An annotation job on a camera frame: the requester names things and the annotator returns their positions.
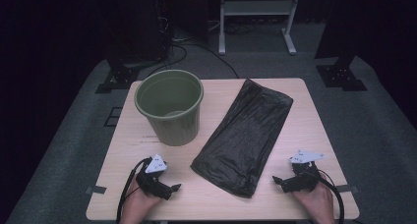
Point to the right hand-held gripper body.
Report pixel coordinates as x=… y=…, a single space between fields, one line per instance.
x=303 y=179

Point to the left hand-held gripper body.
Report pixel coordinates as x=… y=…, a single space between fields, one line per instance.
x=154 y=181

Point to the black plastic garbage bag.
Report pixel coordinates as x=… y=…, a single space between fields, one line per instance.
x=244 y=135

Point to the green plastic trash bin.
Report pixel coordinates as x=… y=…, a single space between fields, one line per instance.
x=177 y=129

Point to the person's right hand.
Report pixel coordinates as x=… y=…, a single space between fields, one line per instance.
x=316 y=202

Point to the person's left hand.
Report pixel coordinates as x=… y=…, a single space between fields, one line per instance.
x=137 y=204

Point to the grey tape strip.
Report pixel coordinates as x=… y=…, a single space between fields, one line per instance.
x=96 y=190
x=347 y=188

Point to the black tape floor marking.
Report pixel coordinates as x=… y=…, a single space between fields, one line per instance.
x=108 y=117

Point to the black stand base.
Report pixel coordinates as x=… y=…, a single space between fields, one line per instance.
x=341 y=76
x=118 y=78

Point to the dark equipment cabinet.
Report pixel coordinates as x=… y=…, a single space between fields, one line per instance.
x=141 y=27

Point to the white metal stand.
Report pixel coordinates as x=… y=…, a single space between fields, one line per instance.
x=257 y=8

